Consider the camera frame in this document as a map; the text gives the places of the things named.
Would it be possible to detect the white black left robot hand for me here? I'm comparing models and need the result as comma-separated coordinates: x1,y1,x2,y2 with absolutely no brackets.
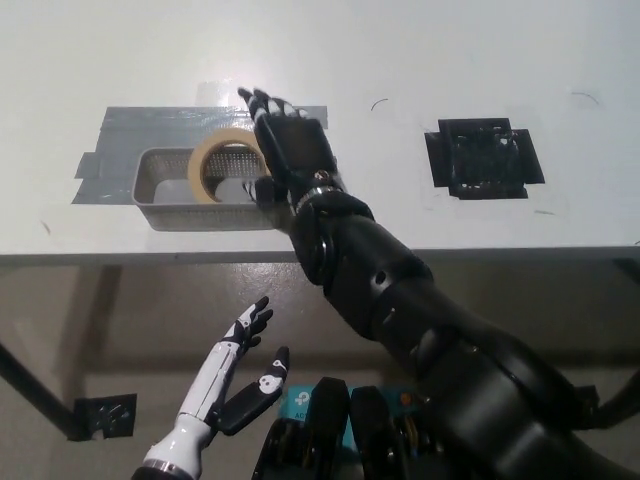
177,295,292,437

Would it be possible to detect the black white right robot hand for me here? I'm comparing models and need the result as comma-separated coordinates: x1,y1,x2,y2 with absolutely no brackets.
236,87,350,217

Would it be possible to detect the beige masking tape roll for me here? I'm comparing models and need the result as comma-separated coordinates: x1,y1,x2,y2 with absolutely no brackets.
187,127,274,205

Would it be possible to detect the clear tape patch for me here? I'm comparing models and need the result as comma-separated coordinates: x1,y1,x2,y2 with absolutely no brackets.
195,79,240,109

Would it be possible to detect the black tape square patch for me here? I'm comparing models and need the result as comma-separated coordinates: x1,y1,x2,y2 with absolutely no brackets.
423,116,547,202

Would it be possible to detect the small grey perforated plastic basket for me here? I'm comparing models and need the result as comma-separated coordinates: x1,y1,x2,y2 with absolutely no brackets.
131,146,294,233

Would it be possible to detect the black diagonal table leg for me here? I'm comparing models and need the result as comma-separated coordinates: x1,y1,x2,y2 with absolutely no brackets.
574,366,640,432
0,339,77,441

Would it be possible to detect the grey duct tape patch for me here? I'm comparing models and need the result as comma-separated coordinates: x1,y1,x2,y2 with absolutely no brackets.
70,105,330,207

